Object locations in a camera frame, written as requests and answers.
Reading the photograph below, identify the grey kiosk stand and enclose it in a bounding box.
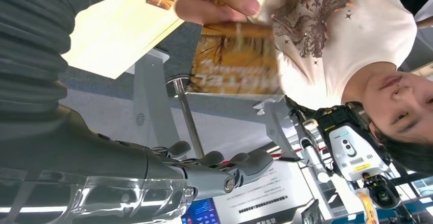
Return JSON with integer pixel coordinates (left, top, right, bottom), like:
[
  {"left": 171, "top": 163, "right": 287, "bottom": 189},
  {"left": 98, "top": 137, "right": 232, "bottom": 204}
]
[{"left": 125, "top": 48, "right": 182, "bottom": 149}]

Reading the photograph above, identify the chrome stanchion post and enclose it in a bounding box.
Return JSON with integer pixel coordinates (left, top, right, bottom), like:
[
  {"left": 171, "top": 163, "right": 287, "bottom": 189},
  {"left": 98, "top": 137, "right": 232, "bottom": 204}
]
[{"left": 165, "top": 74, "right": 206, "bottom": 160}]

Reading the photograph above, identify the white sign board with text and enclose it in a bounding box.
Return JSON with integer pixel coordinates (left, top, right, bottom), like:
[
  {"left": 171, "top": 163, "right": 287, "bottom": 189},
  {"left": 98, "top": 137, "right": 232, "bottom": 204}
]
[{"left": 213, "top": 161, "right": 307, "bottom": 224}]

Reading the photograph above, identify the red barrier belt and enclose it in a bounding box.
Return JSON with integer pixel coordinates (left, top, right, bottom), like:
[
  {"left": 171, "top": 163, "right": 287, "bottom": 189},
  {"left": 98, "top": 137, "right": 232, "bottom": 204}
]
[{"left": 270, "top": 146, "right": 327, "bottom": 159}]

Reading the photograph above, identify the blue display screen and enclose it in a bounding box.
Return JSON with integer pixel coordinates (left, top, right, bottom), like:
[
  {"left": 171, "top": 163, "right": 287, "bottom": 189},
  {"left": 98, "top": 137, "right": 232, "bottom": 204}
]
[{"left": 181, "top": 198, "right": 221, "bottom": 224}]

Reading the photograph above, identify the grey metal frame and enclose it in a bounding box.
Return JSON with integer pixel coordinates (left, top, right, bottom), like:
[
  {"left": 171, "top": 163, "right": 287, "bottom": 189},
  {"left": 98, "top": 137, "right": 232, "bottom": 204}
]
[{"left": 186, "top": 92, "right": 334, "bottom": 184}]

